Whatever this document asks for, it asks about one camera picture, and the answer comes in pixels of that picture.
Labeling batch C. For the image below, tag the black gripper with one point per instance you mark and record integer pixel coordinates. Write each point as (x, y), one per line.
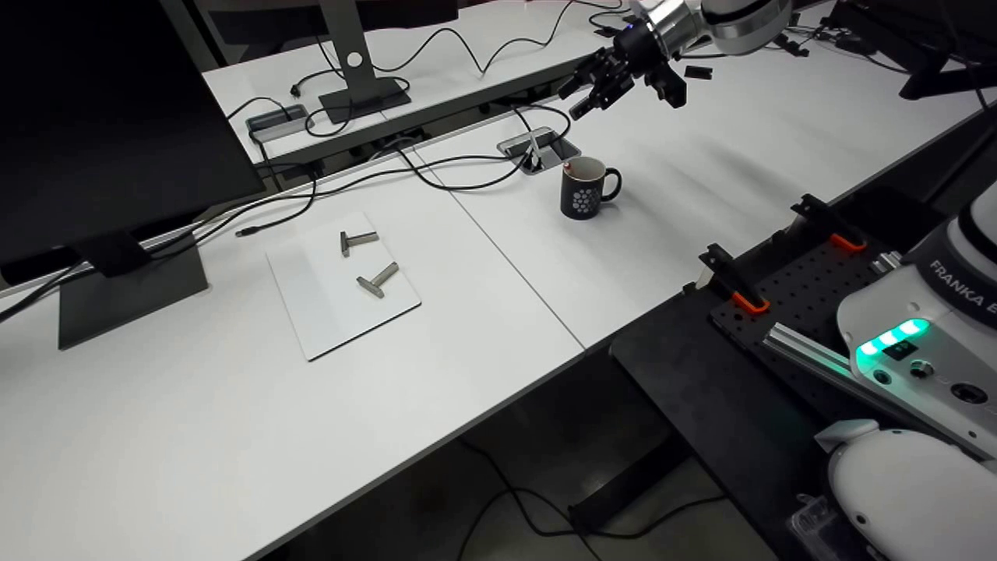
(641, 54)

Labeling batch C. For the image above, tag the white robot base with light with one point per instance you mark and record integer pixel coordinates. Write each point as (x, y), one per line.
(936, 362)

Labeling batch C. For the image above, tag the black mug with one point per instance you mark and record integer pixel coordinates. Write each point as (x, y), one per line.
(585, 190)

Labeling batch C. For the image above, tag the white plug adapter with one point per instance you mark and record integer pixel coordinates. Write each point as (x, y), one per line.
(531, 161)

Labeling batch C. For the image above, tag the small flat black object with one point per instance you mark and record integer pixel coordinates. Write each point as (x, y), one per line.
(700, 72)

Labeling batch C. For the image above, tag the black monitor stand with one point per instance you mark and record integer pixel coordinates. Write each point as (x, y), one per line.
(352, 65)

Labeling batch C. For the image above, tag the black clamp with orange grip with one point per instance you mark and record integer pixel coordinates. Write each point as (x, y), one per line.
(829, 230)
(741, 290)

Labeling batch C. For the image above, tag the grey T-shaped metal piece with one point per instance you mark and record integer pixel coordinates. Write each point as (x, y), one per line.
(379, 280)
(357, 240)

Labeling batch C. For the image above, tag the small black docking box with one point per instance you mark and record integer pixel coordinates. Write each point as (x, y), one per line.
(277, 123)

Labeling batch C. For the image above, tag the white flat board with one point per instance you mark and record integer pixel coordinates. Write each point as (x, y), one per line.
(331, 301)

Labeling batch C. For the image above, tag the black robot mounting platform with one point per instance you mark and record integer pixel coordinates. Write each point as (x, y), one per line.
(728, 415)

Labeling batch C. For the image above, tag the black table foot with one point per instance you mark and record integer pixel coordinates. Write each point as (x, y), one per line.
(629, 484)

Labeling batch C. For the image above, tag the large black monitor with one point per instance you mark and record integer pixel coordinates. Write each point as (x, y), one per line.
(104, 114)

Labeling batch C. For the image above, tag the black monitor stand base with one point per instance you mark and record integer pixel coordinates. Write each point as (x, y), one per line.
(129, 296)

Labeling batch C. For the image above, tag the aluminium rail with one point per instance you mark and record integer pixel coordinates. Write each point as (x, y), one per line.
(806, 348)

